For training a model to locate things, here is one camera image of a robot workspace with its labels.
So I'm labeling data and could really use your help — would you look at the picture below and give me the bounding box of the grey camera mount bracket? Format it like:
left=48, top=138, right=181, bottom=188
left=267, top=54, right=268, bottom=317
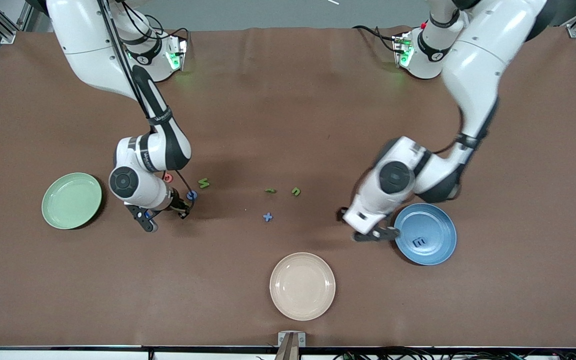
left=274, top=331, right=307, bottom=360

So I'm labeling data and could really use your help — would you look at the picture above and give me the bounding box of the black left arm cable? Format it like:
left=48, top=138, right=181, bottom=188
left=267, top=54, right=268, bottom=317
left=430, top=105, right=469, bottom=156

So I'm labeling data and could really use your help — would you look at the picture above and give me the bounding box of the brown table mat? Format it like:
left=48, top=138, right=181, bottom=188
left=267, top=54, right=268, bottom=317
left=0, top=26, right=576, bottom=349

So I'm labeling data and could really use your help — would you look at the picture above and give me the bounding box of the blue plate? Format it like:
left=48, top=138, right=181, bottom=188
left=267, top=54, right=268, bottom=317
left=393, top=202, right=458, bottom=266

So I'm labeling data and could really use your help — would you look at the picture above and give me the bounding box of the light green plate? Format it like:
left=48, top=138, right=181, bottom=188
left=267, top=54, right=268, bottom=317
left=41, top=172, right=103, bottom=230

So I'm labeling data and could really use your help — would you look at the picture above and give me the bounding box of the beige plate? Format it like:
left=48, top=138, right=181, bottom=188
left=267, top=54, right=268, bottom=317
left=269, top=252, right=337, bottom=321

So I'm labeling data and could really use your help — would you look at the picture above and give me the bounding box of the black base power cable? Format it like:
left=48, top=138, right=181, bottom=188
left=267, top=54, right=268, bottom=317
left=352, top=25, right=401, bottom=53
left=145, top=15, right=191, bottom=51

